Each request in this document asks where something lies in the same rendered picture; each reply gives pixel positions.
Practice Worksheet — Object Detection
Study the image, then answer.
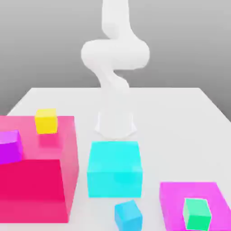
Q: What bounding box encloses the small yellow cube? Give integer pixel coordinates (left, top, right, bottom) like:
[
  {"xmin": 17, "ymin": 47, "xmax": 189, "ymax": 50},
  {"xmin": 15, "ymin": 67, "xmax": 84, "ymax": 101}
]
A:
[{"xmin": 34, "ymin": 108, "xmax": 59, "ymax": 135}]

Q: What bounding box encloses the small blue cube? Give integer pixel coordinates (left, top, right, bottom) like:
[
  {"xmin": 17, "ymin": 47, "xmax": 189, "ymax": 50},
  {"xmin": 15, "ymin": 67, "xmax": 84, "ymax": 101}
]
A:
[{"xmin": 114, "ymin": 199, "xmax": 143, "ymax": 231}]

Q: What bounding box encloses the small purple cube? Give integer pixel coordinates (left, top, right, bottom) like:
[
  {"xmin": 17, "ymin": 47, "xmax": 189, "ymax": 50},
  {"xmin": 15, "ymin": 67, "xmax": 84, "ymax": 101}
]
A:
[{"xmin": 0, "ymin": 129, "xmax": 24, "ymax": 165}]

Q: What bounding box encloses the small green cube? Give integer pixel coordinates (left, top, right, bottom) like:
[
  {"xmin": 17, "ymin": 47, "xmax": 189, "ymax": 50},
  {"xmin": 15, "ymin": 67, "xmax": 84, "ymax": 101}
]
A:
[{"xmin": 182, "ymin": 198, "xmax": 212, "ymax": 231}]

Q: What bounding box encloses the large cyan box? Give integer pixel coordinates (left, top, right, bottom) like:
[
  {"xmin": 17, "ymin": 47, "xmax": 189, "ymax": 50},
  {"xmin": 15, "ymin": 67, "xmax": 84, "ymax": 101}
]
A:
[{"xmin": 86, "ymin": 141, "xmax": 143, "ymax": 199}]

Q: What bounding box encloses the large pink box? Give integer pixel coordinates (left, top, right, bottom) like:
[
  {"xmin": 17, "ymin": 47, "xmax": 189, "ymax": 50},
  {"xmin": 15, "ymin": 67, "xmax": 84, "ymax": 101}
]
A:
[{"xmin": 0, "ymin": 115, "xmax": 80, "ymax": 224}]

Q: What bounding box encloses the large magenta box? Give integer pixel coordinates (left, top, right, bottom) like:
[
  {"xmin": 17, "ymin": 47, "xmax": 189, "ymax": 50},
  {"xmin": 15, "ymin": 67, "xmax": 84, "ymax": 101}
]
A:
[{"xmin": 159, "ymin": 181, "xmax": 231, "ymax": 231}]

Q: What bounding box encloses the large crimson box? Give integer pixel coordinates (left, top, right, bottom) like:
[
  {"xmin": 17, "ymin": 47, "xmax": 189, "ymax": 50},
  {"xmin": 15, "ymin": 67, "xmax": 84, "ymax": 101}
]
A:
[{"xmin": 0, "ymin": 159, "xmax": 66, "ymax": 202}]

